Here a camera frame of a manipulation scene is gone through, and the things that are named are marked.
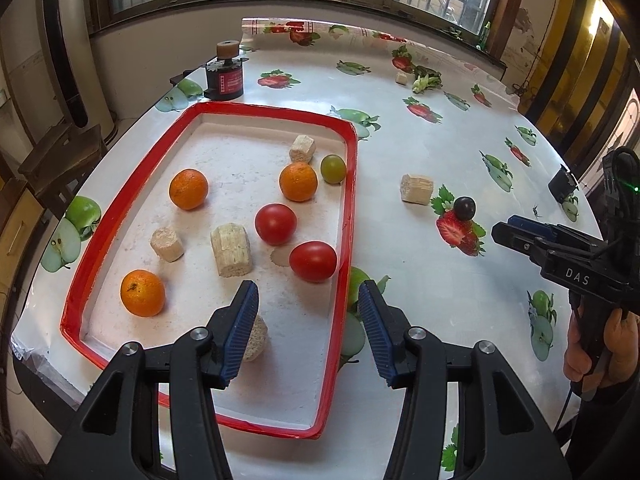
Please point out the green leafy vegetable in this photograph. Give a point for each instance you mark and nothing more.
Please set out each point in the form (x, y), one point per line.
(426, 81)

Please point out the green grape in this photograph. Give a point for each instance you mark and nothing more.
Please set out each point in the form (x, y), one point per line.
(332, 168)

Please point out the tiny wooden block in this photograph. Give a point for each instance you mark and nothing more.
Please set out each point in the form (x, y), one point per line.
(401, 78)

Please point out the wedge cut wooden block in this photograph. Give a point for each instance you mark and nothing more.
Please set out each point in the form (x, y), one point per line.
(416, 188)

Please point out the red rimmed white tray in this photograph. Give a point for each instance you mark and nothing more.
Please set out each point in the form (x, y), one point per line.
(225, 160)

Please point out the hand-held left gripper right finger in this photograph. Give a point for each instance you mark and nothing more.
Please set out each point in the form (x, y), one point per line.
(377, 340)

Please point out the fruit print tablecloth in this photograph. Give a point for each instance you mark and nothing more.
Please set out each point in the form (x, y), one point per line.
(425, 285)

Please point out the person's right hand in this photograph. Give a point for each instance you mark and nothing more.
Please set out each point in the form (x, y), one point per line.
(622, 345)

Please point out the red tomato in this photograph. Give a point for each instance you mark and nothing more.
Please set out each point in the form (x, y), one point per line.
(313, 261)
(275, 223)

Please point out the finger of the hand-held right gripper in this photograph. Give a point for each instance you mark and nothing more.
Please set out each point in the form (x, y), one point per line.
(535, 228)
(515, 240)

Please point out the black red cylindrical canister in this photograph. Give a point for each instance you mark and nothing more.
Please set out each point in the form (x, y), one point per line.
(225, 80)

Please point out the brown wooden cabinet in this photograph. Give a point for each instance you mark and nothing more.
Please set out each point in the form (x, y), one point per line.
(17, 230)

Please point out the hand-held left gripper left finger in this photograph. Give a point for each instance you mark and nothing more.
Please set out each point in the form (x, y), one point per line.
(240, 330)

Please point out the dark wooden chair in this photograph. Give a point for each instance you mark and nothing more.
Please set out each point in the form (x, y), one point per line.
(65, 155)

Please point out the long wooden block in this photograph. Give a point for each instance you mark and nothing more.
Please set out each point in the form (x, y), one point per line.
(231, 250)

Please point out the green bottle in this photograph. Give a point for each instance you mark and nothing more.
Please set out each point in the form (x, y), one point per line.
(485, 36)

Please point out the yellow wooden door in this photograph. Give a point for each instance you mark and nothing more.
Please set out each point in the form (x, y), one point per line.
(575, 60)

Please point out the small pale wooden block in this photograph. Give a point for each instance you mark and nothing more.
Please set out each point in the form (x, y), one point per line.
(302, 148)

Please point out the small black box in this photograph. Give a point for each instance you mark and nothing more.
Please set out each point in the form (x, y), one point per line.
(562, 185)

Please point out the orange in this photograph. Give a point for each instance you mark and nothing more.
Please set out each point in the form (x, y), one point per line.
(142, 293)
(298, 181)
(188, 189)

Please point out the tall white air conditioner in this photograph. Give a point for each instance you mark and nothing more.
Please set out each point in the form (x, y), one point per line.
(70, 60)

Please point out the round wooden block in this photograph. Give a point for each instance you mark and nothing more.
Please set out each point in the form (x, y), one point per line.
(256, 337)

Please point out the person's right forearm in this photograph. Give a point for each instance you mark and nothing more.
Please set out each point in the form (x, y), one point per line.
(605, 430)

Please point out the short wooden block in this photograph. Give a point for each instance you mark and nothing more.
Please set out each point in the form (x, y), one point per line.
(167, 243)

